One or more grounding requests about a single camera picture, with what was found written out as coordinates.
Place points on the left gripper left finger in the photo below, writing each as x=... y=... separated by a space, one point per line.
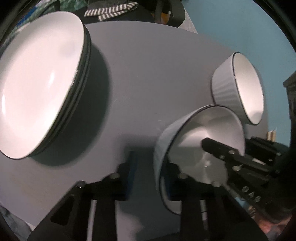
x=115 y=187

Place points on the grey striped-cuff garment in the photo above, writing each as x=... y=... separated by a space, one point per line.
x=106 y=10

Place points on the grey ribbed bowl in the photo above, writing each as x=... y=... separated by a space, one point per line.
x=180 y=144
x=235 y=84

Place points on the black office chair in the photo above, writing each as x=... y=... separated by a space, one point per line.
x=171 y=13

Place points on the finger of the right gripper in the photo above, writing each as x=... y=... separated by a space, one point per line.
x=219 y=151

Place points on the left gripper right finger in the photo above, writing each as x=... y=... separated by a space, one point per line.
x=181 y=187

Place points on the person's right hand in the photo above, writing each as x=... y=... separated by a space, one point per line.
x=271 y=230

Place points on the large white plate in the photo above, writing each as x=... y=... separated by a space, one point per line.
x=43 y=74

